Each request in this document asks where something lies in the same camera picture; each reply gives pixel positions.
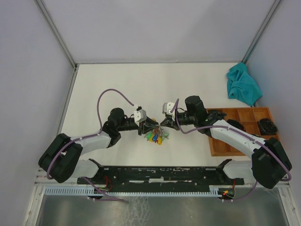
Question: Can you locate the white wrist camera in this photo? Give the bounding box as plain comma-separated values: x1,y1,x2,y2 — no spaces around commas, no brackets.
134,104,147,126
162,102,175,118

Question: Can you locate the black cable coil left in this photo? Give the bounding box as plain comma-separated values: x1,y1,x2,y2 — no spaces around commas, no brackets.
208,109,227,122

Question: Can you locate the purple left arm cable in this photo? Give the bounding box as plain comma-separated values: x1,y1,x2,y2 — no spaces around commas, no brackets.
47,89,139,181

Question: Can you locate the black cable coil middle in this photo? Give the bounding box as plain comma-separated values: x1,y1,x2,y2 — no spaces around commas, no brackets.
227,119,246,131

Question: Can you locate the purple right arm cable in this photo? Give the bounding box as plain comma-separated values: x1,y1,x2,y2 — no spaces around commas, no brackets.
170,98,292,202

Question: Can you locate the metal keyring with coloured keys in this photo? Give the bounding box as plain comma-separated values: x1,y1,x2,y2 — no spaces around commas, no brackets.
144,118,169,145

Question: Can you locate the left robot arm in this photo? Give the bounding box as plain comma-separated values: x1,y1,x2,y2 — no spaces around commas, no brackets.
38,107,158,184

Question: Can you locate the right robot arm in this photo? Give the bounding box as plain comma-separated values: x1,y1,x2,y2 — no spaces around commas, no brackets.
160,96,292,189

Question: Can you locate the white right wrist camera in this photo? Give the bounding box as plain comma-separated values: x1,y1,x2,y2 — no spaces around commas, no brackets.
162,102,175,118

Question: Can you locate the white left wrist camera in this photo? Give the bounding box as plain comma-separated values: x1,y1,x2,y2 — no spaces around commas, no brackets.
134,104,147,126

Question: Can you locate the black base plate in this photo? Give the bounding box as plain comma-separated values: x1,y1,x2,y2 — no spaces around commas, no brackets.
89,166,245,192

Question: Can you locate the black cable coil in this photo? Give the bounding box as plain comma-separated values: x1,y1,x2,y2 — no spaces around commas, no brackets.
208,109,227,122
227,119,246,131
258,117,278,136

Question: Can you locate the grey cable duct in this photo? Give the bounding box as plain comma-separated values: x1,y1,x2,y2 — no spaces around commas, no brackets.
44,186,222,197

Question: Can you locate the black cable coil right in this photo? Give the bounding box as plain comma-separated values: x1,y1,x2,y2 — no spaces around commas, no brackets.
258,117,278,136

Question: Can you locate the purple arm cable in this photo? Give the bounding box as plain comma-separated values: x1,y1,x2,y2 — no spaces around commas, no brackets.
170,98,292,202
47,89,139,181

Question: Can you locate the teal cloth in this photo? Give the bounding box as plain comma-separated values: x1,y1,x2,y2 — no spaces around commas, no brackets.
226,62,262,106

